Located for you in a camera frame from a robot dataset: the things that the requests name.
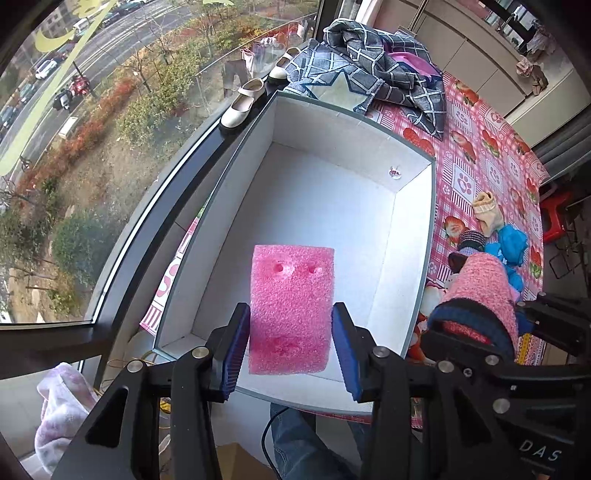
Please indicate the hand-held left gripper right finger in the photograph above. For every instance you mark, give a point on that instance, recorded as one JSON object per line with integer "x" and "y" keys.
{"x": 344, "y": 350}

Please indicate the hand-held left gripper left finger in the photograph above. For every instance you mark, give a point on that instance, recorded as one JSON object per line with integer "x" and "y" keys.
{"x": 238, "y": 344}

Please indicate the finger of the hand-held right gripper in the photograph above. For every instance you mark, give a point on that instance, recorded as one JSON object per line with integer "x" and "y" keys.
{"x": 443, "y": 341}
{"x": 554, "y": 323}

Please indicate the pink foam sponge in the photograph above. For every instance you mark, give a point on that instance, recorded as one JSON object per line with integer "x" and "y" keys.
{"x": 291, "y": 304}

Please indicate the pink fuzzy sock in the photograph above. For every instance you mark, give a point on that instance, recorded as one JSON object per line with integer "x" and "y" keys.
{"x": 485, "y": 281}

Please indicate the striped knit sock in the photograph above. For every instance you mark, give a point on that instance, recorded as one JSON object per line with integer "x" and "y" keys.
{"x": 472, "y": 241}

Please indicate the white cardboard box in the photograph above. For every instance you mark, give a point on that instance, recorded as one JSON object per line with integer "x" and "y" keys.
{"x": 323, "y": 194}

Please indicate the blue cloth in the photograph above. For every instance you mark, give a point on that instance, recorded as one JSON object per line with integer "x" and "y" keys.
{"x": 510, "y": 244}

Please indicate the red plastic stool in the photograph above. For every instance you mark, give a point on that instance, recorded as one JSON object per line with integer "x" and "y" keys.
{"x": 556, "y": 217}

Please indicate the person's leg in jeans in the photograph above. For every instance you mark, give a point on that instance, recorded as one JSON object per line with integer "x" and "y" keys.
{"x": 300, "y": 452}

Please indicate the brown cardboard box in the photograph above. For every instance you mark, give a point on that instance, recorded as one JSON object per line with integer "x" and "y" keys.
{"x": 235, "y": 464}

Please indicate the cream polka dot scrunchie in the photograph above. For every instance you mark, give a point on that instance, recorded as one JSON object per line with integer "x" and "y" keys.
{"x": 487, "y": 210}

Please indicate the pink strawberry tablecloth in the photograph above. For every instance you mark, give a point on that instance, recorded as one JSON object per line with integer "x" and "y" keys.
{"x": 475, "y": 152}

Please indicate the white pink towel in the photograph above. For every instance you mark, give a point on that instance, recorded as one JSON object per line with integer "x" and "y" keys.
{"x": 60, "y": 415}

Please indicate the cream shoe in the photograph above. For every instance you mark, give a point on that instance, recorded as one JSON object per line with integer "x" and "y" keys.
{"x": 282, "y": 67}
{"x": 242, "y": 104}

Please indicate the purple cloth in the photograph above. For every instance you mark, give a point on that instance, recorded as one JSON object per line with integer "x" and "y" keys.
{"x": 411, "y": 62}

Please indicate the grey checked star cloth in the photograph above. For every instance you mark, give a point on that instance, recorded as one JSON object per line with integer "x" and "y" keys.
{"x": 364, "y": 60}

